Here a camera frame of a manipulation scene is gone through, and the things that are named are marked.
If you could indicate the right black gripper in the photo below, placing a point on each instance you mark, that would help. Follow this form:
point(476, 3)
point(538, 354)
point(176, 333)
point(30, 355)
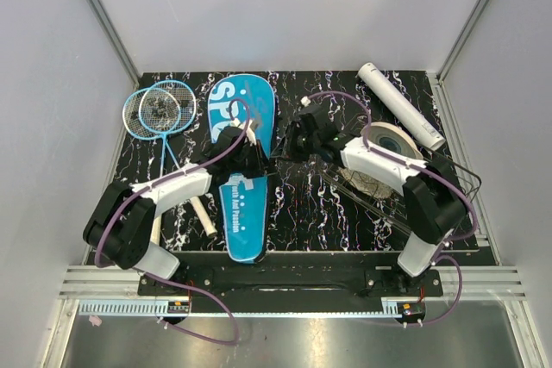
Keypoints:
point(293, 128)

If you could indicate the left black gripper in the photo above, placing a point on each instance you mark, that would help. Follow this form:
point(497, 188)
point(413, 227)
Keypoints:
point(262, 165)

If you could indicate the blue racket cover bag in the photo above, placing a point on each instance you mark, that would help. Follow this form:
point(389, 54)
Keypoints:
point(241, 111)

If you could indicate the white shuttlecock tube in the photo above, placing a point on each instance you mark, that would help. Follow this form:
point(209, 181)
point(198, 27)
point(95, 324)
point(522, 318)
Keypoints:
point(417, 125)

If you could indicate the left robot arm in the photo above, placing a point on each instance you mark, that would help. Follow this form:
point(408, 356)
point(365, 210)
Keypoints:
point(121, 225)

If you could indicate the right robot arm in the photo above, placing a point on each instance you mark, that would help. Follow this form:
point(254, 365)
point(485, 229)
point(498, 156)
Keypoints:
point(345, 149)

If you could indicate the blue badminton racket front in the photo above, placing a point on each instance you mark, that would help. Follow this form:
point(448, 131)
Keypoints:
point(168, 107)

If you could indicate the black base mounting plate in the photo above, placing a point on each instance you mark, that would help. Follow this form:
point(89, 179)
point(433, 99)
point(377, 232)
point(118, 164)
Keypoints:
point(311, 282)

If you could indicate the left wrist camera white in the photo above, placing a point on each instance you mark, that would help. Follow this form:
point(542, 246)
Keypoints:
point(249, 127)

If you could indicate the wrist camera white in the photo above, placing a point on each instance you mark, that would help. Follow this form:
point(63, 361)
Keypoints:
point(249, 127)
point(305, 101)

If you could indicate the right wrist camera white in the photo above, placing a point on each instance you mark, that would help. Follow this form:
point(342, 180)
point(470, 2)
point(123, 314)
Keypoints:
point(305, 101)

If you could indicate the black wire dish rack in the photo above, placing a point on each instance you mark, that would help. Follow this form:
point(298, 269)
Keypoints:
point(427, 205)

